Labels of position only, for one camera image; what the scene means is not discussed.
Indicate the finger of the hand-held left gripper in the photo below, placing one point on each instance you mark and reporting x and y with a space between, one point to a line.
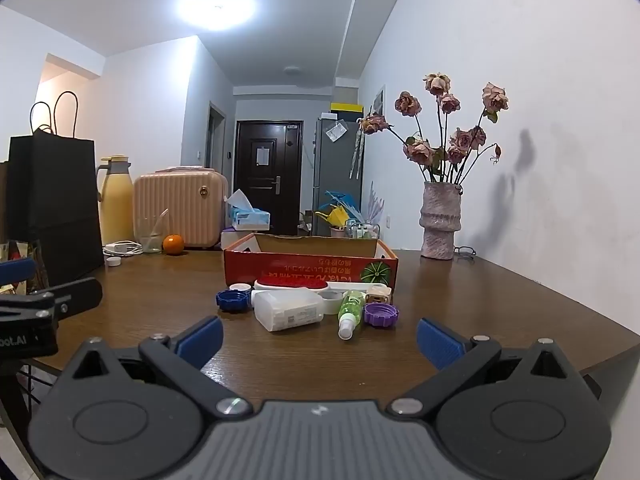
15 268
75 294

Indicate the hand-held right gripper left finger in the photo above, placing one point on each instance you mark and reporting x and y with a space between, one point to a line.
200 342

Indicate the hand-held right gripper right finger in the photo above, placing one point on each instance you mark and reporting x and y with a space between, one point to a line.
440 345

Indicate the blue ridged cap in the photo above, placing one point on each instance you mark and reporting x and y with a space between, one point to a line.
231 302

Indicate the purple ridged cap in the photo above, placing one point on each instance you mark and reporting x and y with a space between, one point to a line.
381 316

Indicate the small white cap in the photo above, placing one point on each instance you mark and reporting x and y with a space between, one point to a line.
241 288

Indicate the small cream square container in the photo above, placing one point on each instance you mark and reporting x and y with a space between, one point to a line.
377 301

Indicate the translucent plastic container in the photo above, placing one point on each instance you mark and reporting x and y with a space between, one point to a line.
287 310

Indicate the green spray bottle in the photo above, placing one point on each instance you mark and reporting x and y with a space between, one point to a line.
351 307

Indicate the red and white lint brush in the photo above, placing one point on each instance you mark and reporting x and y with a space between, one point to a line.
290 282

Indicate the red printed cardboard box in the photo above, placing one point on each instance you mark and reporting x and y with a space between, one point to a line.
300 260

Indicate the flat white bottle cap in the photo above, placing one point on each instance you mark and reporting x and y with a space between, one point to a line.
113 261

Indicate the black paper bag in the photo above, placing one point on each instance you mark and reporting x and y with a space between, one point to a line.
50 200

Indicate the clear glass cup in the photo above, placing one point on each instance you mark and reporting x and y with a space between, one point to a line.
149 237

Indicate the yellow thermos jug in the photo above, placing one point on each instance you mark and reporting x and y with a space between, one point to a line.
117 210

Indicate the black eyeglasses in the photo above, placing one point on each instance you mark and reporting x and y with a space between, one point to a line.
464 252

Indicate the orange fruit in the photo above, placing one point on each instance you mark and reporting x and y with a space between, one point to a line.
173 244

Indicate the pink ribbed vase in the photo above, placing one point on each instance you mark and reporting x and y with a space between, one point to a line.
440 220

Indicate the blue tissue pack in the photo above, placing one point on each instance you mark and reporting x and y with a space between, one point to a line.
247 219

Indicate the pink ribbed suitcase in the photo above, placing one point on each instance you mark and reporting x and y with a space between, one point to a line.
185 205

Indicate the yellow watering can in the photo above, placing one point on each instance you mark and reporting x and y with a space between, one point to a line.
336 217

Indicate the dark brown entrance door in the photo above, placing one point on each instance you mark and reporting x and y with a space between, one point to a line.
270 180

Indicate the blue folding rack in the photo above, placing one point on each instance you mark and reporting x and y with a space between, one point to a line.
336 196

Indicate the dried pink roses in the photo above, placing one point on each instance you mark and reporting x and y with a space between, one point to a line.
420 150

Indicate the grey refrigerator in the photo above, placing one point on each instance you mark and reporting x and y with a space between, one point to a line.
332 175

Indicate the hanging folded umbrellas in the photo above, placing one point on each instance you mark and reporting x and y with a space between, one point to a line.
357 155

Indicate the grey side door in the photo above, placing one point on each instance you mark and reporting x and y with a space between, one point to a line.
216 135

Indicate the plastic sleeve on refrigerator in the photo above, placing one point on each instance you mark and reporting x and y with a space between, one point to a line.
336 131

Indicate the yellow and black box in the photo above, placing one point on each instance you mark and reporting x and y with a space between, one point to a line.
346 110

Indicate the small ceiling lamp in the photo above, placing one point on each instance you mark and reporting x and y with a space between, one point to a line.
292 69

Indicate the round ceiling light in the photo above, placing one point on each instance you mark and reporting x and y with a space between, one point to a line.
216 7

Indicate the framed wall picture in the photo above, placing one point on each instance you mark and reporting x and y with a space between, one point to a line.
379 101

